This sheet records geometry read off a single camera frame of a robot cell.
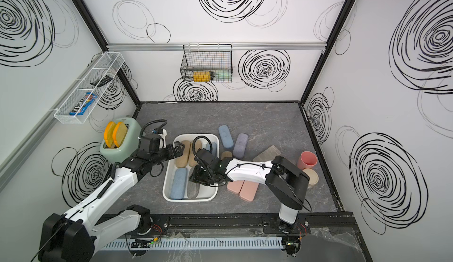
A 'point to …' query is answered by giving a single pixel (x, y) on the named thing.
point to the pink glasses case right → (248, 190)
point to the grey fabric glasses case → (193, 189)
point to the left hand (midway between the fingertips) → (177, 147)
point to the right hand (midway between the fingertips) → (190, 180)
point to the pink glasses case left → (235, 186)
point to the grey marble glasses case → (268, 155)
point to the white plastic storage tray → (206, 193)
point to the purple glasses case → (240, 146)
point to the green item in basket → (223, 75)
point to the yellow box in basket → (202, 76)
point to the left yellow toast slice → (108, 133)
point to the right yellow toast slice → (119, 133)
